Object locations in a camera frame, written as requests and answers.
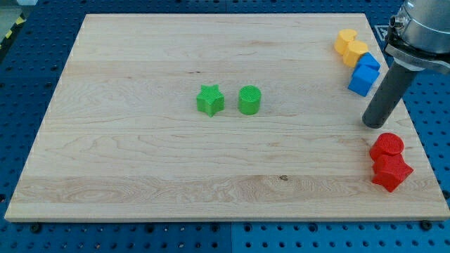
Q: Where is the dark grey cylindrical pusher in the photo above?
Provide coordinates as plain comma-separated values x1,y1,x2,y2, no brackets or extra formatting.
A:
362,62,418,129

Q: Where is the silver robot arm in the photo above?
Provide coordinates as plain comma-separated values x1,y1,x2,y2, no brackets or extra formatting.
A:
362,0,449,129

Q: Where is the blue triangle block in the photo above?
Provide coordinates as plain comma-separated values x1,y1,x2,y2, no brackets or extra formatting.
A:
355,52,380,71

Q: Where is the yellow hexagon block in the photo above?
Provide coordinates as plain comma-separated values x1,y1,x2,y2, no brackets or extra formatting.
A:
342,40,368,67

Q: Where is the blue cube block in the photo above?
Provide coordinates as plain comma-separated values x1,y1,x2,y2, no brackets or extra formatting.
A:
347,65,380,97

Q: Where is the yellow heart block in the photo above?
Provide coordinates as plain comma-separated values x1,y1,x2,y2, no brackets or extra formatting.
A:
334,29,358,55

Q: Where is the red cylinder block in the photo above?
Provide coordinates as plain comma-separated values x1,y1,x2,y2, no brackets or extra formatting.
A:
369,133,404,161

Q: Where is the red star block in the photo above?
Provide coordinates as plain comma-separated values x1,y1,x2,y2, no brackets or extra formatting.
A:
372,154,413,193

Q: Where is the green cylinder block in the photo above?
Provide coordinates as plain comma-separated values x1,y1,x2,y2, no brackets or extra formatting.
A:
238,85,262,115

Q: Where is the green star block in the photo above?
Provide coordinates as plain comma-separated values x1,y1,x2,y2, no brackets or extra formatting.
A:
196,84,224,117

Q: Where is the light wooden board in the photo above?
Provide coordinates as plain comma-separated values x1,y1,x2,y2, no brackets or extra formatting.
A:
5,13,449,222

